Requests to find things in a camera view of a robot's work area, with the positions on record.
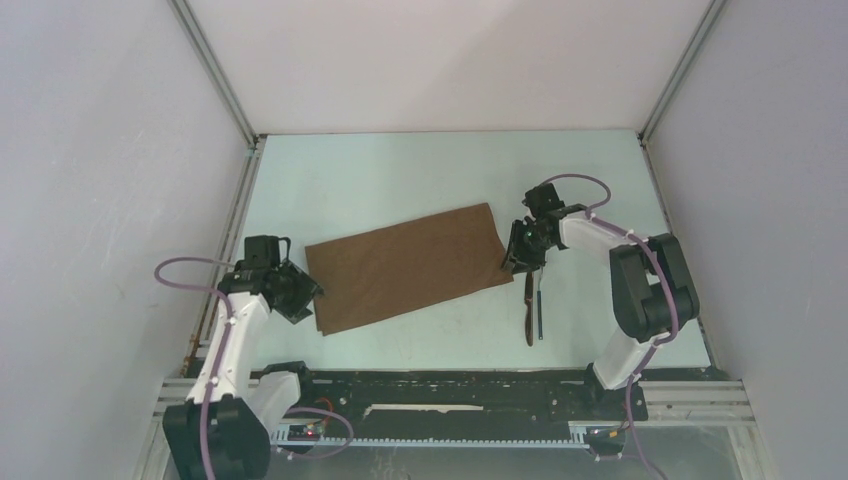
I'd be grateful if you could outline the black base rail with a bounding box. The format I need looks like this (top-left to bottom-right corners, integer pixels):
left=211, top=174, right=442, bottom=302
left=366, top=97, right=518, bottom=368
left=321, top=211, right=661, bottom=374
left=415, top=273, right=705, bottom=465
left=299, top=369, right=648, bottom=443

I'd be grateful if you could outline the controller board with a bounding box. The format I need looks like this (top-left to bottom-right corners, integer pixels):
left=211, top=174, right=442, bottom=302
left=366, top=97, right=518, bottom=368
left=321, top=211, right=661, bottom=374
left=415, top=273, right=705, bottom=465
left=586, top=428, right=627, bottom=442
left=286, top=423, right=324, bottom=442

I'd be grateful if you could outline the brown cloth napkin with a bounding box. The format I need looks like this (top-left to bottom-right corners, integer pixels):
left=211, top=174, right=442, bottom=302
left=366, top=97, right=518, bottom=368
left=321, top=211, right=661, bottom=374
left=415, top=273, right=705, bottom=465
left=305, top=203, right=513, bottom=336

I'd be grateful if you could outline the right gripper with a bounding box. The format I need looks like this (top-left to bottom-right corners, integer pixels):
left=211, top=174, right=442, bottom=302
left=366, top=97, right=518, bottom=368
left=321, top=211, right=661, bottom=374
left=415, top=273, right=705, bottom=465
left=500, top=219, right=554, bottom=275

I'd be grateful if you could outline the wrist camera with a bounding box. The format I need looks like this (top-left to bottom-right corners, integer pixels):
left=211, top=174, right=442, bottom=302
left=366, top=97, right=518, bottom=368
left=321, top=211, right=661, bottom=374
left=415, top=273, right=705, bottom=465
left=522, top=183, right=565, bottom=218
left=242, top=235, right=291, bottom=270

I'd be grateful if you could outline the left controller board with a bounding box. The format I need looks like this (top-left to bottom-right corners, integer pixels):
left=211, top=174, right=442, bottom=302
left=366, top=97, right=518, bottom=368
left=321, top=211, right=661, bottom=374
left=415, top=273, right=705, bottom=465
left=286, top=423, right=324, bottom=442

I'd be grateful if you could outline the left aluminium frame post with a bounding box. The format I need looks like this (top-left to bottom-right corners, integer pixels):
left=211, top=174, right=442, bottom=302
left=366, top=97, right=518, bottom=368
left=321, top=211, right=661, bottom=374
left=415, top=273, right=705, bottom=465
left=167, top=0, right=259, bottom=149

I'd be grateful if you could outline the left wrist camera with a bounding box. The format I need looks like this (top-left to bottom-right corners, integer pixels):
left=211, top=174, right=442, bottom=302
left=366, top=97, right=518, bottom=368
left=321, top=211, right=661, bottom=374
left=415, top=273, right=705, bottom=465
left=242, top=235, right=291, bottom=270

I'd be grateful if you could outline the white cable duct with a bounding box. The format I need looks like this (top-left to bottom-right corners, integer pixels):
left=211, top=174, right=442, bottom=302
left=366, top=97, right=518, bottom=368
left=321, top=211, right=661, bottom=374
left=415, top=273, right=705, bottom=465
left=264, top=423, right=591, bottom=448

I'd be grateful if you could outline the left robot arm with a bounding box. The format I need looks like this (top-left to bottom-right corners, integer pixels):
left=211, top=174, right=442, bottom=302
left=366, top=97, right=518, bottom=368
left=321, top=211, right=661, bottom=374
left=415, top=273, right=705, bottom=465
left=162, top=260, right=323, bottom=479

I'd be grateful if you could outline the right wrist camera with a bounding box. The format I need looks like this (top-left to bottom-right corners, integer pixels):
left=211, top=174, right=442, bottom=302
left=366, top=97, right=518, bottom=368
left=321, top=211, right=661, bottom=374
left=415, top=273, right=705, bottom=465
left=522, top=183, right=565, bottom=218

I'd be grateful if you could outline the right aluminium frame post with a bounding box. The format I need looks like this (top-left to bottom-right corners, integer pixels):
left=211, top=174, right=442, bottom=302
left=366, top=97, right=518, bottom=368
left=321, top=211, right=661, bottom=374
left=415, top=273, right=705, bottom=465
left=638, top=0, right=729, bottom=146

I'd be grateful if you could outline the right controller board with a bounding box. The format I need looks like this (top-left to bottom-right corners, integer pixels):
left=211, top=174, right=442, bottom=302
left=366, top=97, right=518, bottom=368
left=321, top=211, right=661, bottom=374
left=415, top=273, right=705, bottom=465
left=586, top=428, right=627, bottom=442

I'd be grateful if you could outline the aluminium frame post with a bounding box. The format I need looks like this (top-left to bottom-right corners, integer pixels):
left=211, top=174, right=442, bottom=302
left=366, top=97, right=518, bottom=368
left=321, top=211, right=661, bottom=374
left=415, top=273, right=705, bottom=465
left=638, top=0, right=729, bottom=146
left=167, top=0, right=259, bottom=149

